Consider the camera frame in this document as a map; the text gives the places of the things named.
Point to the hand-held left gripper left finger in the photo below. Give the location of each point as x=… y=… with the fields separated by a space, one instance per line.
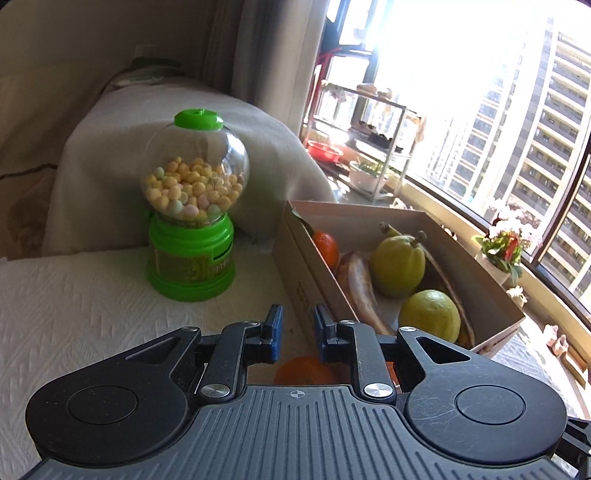
x=276 y=333

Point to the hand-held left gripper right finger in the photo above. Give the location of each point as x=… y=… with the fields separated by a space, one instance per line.
x=319 y=333

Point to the orange mandarin with stem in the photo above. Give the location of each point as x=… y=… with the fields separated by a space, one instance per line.
x=304 y=371

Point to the spotted brown banana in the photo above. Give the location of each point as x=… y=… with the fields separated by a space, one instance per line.
x=362 y=288

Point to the orange mandarin with leaf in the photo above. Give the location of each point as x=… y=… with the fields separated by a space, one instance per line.
x=325 y=247

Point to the green pear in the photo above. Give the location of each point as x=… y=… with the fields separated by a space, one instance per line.
x=398 y=266

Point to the round green citrus fruit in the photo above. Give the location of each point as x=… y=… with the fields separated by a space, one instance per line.
x=429 y=316

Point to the dark overripe banana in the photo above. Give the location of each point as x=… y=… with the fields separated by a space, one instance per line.
x=445 y=288

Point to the shallow cardboard box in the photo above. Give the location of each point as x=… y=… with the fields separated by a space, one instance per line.
x=480 y=300

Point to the small pink figurines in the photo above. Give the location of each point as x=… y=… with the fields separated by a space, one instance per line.
x=556 y=341

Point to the green gumball machine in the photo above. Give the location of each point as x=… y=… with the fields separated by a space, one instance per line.
x=194 y=258

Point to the white planter with greens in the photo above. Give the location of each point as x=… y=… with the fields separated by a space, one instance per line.
x=367 y=177

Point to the red bowl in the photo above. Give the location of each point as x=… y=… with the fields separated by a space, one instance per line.
x=325 y=152

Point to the white textured table cloth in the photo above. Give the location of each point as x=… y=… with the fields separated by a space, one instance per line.
x=83 y=295

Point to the potted pink white flowers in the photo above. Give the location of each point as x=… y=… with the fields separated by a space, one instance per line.
x=505 y=240

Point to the metal balcony rack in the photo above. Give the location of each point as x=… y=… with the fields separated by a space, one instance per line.
x=364 y=120

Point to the beige covered sofa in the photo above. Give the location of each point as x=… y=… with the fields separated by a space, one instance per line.
x=106 y=152

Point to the grey curtain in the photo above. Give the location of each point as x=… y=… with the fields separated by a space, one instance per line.
x=263 y=50

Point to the green white packet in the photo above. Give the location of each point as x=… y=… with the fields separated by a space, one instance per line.
x=143 y=71

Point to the dark window frame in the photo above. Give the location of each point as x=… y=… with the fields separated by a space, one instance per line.
x=558 y=221

